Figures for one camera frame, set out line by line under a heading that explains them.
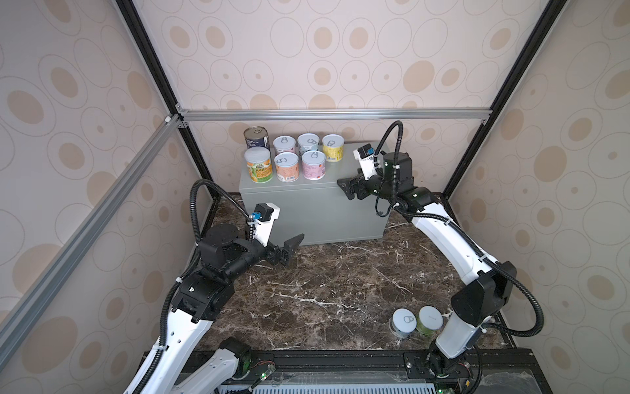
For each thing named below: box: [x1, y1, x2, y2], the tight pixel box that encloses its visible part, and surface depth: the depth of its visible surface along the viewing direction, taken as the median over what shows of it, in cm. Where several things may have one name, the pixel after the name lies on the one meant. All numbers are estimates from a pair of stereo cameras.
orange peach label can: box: [273, 151, 300, 184], surface depth 76 cm
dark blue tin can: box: [243, 125, 270, 152], surface depth 77 cm
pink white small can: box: [272, 134, 297, 156], surface depth 82 cm
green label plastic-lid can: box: [415, 305, 444, 337], surface depth 79 cm
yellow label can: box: [321, 133, 345, 163], surface depth 83 cm
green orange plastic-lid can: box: [244, 146, 274, 184], surface depth 74 cm
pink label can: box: [301, 150, 327, 181], surface depth 77 cm
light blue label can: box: [296, 132, 320, 156], surface depth 83 cm
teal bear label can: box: [388, 307, 418, 338], surface depth 79 cm
